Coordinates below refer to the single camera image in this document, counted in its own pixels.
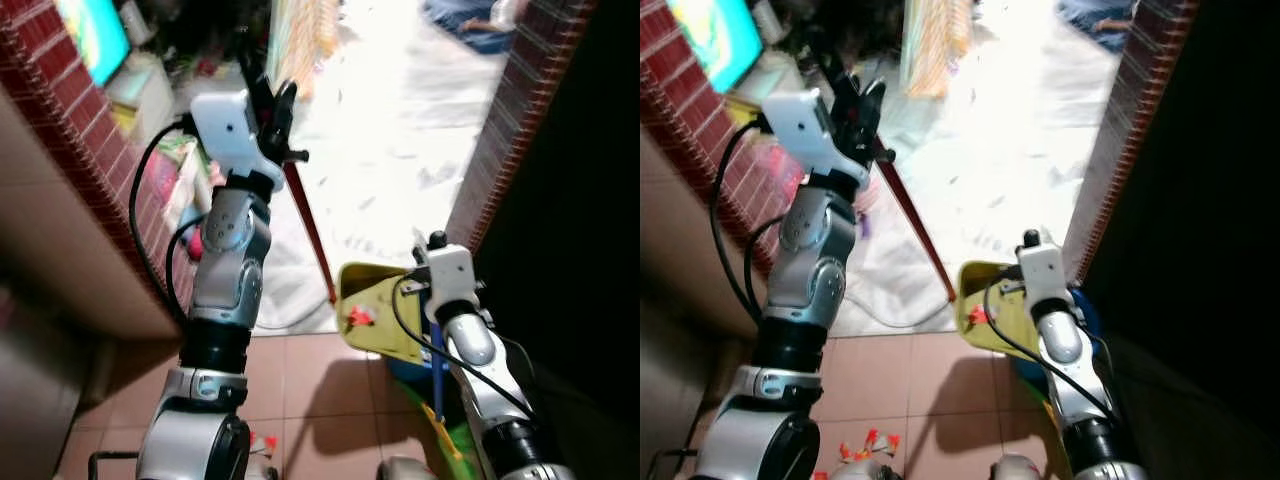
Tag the green yellow broom blue stick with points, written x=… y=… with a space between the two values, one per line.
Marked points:
x=437 y=370
x=1052 y=440

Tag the red plastic scrap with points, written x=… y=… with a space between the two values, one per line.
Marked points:
x=358 y=317
x=978 y=316

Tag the red orange plastic scraps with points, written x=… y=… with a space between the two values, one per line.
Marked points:
x=865 y=445
x=265 y=443

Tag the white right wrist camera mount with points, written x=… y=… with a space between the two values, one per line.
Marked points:
x=450 y=275
x=1045 y=275

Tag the yellow plastic dustpan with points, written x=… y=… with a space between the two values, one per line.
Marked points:
x=380 y=300
x=1010 y=320

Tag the silver robot right leg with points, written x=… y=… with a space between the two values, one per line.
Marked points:
x=1015 y=470
x=405 y=470

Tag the silver robot leg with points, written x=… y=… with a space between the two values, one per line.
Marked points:
x=405 y=470
x=860 y=470
x=1015 y=470
x=260 y=468

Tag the black metal tube frame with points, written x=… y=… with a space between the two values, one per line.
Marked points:
x=110 y=455

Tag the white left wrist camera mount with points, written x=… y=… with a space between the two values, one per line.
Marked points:
x=800 y=125
x=225 y=125

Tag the orange striped cloth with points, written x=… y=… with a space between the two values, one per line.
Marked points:
x=300 y=40
x=935 y=45

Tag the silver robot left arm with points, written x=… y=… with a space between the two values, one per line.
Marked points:
x=225 y=230
x=815 y=240

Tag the television with bright screen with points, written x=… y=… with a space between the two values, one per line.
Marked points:
x=95 y=35
x=720 y=35

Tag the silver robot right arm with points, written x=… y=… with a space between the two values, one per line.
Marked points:
x=1060 y=340
x=475 y=340

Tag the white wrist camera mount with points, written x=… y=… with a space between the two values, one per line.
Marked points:
x=450 y=275
x=800 y=125
x=1045 y=275
x=225 y=125

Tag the white floor mat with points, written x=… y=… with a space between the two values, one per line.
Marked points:
x=400 y=130
x=1010 y=140

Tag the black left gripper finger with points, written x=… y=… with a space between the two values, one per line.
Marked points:
x=255 y=75
x=872 y=100
x=840 y=78
x=285 y=100

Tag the blue cloth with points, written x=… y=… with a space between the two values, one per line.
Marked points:
x=1095 y=20
x=470 y=25

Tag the silver robot left leg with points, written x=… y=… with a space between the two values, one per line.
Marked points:
x=860 y=470
x=260 y=468

